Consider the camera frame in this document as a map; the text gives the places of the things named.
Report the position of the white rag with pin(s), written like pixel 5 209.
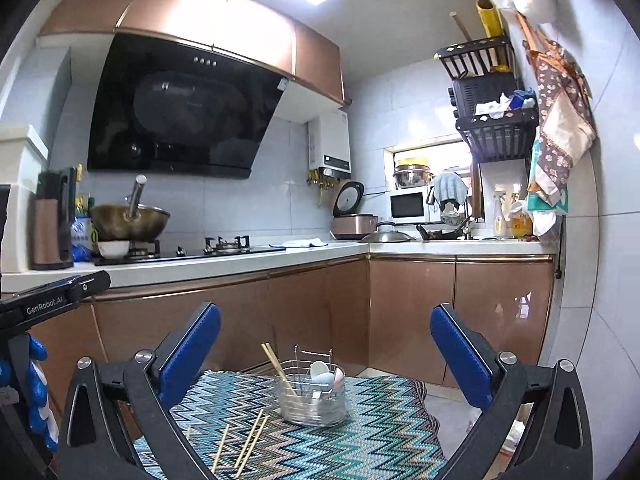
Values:
pixel 492 107

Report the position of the black shelf rack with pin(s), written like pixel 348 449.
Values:
pixel 500 135

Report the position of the yellow green oil bottle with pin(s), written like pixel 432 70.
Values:
pixel 82 200

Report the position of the yellow film roll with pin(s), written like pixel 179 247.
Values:
pixel 491 25

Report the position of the clear spray bottle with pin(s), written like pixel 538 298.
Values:
pixel 500 220

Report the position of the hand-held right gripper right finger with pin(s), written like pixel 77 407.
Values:
pixel 460 355

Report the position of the teal printed bag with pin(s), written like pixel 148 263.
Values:
pixel 545 200

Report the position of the kitchen window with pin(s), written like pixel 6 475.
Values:
pixel 450 155

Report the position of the white rice spoon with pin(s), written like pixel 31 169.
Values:
pixel 339 376
pixel 318 369

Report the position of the yellow pipe valves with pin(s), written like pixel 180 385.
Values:
pixel 320 180

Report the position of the steel wok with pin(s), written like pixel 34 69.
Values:
pixel 130 222

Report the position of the steel pot lid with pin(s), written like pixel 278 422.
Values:
pixel 387 236

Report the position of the orange detergent bottle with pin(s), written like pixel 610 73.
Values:
pixel 521 222

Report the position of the group of wooden chopsticks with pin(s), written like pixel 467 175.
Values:
pixel 250 439

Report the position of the copper rice cooker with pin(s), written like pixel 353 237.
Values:
pixel 355 225

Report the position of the light wooden chopstick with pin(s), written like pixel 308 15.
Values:
pixel 274 364
pixel 276 358

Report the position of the copper lower cabinets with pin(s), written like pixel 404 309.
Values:
pixel 310 310

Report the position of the wooden stick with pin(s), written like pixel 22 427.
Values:
pixel 462 27

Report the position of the black pan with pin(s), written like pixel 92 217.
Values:
pixel 442 232

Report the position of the blue white salt bag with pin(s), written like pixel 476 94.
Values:
pixel 81 240

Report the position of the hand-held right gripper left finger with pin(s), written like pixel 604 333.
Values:
pixel 192 355

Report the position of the blue rag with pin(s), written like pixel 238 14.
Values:
pixel 524 97

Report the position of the black gas stove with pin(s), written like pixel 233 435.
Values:
pixel 200 255

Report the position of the white microwave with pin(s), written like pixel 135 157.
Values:
pixel 407 205

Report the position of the blue grey cloth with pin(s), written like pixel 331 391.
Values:
pixel 450 187

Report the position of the white plastic bag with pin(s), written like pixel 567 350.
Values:
pixel 542 222

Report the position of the person's left hand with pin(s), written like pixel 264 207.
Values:
pixel 39 390

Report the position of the zigzag patterned cloth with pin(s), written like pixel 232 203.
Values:
pixel 350 435

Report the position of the brown floral apron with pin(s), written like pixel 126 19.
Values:
pixel 560 110

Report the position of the copper electric kettle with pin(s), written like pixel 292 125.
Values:
pixel 47 230

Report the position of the white bowl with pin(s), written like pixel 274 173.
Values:
pixel 113 248

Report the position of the stacked steel bowls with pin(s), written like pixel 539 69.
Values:
pixel 412 176

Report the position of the white water heater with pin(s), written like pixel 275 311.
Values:
pixel 330 140

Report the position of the white kitchen countertop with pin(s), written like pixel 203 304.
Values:
pixel 250 265

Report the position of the white cloth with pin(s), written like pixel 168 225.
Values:
pixel 300 243

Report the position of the black range hood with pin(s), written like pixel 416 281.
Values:
pixel 185 110

